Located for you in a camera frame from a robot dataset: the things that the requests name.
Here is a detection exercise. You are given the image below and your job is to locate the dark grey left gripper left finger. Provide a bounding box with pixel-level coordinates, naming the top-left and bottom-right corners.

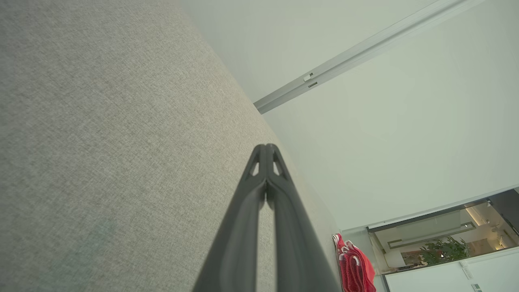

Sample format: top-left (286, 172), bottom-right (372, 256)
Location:
top-left (192, 144), bottom-right (268, 292)

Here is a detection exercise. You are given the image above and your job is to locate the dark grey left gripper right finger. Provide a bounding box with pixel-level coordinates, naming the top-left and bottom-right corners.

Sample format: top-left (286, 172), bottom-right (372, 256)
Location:
top-left (266, 143), bottom-right (341, 292)

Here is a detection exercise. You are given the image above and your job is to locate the red basketball jersey white trim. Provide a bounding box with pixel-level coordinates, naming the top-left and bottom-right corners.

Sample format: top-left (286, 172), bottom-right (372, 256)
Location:
top-left (332, 233), bottom-right (354, 292)

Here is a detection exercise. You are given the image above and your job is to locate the red shorts white stripe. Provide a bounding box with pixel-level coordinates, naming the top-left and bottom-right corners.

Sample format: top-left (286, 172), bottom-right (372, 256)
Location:
top-left (345, 240), bottom-right (377, 292)

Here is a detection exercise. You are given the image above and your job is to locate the white cabinet panel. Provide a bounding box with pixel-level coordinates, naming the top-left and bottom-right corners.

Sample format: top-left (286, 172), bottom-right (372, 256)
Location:
top-left (382, 247), bottom-right (519, 292)

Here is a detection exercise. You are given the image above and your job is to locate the green potted plant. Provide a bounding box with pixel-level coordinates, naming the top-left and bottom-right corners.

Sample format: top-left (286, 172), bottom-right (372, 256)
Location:
top-left (419, 236), bottom-right (472, 267)

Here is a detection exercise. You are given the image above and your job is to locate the grey fabric sofa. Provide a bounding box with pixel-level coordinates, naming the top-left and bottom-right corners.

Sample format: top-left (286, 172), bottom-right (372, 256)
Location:
top-left (0, 0), bottom-right (343, 292)

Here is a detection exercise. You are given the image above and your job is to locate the grey partition post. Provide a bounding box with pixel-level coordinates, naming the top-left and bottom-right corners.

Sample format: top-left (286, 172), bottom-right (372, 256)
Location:
top-left (253, 0), bottom-right (485, 114)

